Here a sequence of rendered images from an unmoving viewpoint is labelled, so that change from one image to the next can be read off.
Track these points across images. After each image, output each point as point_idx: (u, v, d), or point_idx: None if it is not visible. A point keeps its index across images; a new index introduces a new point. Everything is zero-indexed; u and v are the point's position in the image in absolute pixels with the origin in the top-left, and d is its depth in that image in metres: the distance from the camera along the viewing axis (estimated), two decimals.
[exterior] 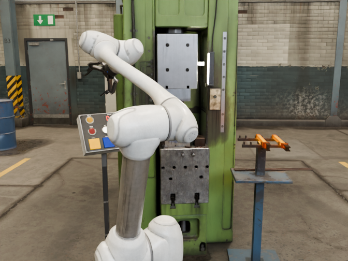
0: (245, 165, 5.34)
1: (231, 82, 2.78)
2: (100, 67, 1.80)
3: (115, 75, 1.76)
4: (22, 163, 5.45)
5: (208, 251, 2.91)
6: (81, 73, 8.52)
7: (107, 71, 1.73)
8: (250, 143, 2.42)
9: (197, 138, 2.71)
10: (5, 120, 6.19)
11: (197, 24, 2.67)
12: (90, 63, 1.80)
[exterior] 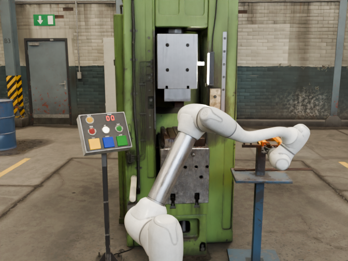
0: (245, 165, 5.34)
1: (231, 82, 2.78)
2: None
3: (267, 151, 2.15)
4: (22, 163, 5.45)
5: (208, 251, 2.91)
6: (81, 73, 8.52)
7: (273, 147, 2.14)
8: (250, 143, 2.42)
9: None
10: (5, 120, 6.19)
11: (197, 24, 2.67)
12: None
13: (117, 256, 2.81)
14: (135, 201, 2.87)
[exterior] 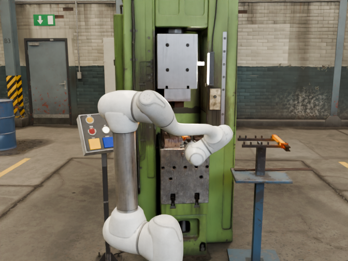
0: (245, 165, 5.34)
1: (231, 82, 2.78)
2: None
3: (185, 146, 2.06)
4: (22, 163, 5.45)
5: (208, 251, 2.91)
6: (81, 73, 8.52)
7: (191, 142, 2.06)
8: (250, 143, 2.42)
9: (197, 138, 2.71)
10: (5, 120, 6.19)
11: (197, 24, 2.67)
12: (196, 141, 2.18)
13: (117, 256, 2.81)
14: None
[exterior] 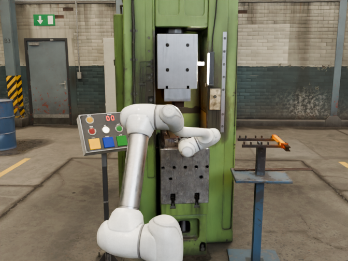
0: (245, 165, 5.34)
1: (231, 82, 2.78)
2: None
3: (178, 141, 2.45)
4: (22, 163, 5.45)
5: (208, 251, 2.91)
6: (81, 73, 8.52)
7: (184, 138, 2.45)
8: (250, 143, 2.42)
9: None
10: (5, 120, 6.19)
11: (197, 24, 2.67)
12: (188, 137, 2.57)
13: (117, 256, 2.81)
14: None
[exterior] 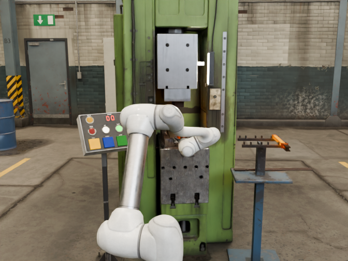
0: (245, 165, 5.34)
1: (231, 82, 2.78)
2: None
3: (178, 141, 2.45)
4: (22, 163, 5.45)
5: (208, 251, 2.91)
6: (81, 73, 8.52)
7: (184, 138, 2.45)
8: (250, 143, 2.42)
9: None
10: (5, 120, 6.19)
11: (197, 24, 2.67)
12: None
13: (117, 256, 2.81)
14: None
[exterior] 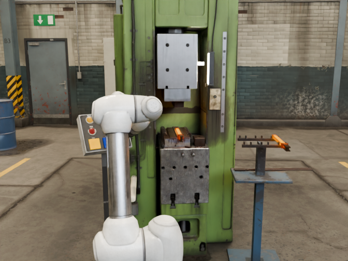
0: (245, 165, 5.34)
1: (231, 82, 2.78)
2: None
3: None
4: (22, 163, 5.45)
5: (208, 251, 2.91)
6: (81, 73, 8.52)
7: None
8: (250, 143, 2.42)
9: (197, 138, 2.71)
10: (5, 120, 6.19)
11: (197, 24, 2.67)
12: None
13: None
14: (135, 201, 2.87)
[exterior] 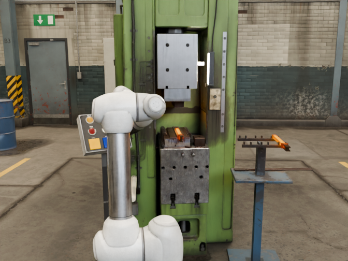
0: (245, 165, 5.34)
1: (231, 82, 2.78)
2: None
3: None
4: (22, 163, 5.45)
5: (208, 251, 2.91)
6: (81, 73, 8.52)
7: None
8: (250, 143, 2.42)
9: (197, 138, 2.71)
10: (5, 120, 6.19)
11: (197, 24, 2.67)
12: None
13: None
14: (135, 201, 2.87)
